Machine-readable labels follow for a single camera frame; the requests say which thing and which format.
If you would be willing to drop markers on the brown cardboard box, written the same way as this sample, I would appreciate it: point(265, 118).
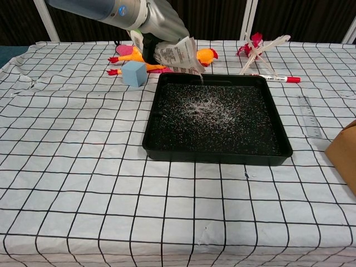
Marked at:
point(343, 158)

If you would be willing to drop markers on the yellow rubber chicken toy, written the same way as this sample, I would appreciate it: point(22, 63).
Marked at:
point(207, 55)

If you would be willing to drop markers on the white black checkered tablecloth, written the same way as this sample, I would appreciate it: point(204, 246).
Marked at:
point(139, 211)

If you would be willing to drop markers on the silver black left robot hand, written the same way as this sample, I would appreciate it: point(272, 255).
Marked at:
point(164, 25)

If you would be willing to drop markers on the white printed pouch bag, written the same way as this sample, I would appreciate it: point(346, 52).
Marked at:
point(178, 57)

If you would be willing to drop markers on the transparent plastic ruler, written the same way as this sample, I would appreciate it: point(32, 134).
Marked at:
point(310, 116)

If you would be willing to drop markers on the white partition frame post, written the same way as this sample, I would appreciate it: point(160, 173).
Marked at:
point(350, 33)
point(249, 16)
point(50, 27)

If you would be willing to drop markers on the white marker with red cap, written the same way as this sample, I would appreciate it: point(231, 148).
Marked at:
point(274, 78)

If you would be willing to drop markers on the black square plastic tray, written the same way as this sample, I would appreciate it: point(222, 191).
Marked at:
point(217, 155)

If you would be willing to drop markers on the blue foam cube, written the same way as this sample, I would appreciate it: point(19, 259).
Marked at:
point(133, 73)

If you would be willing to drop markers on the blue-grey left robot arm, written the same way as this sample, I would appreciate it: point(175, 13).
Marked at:
point(111, 11)

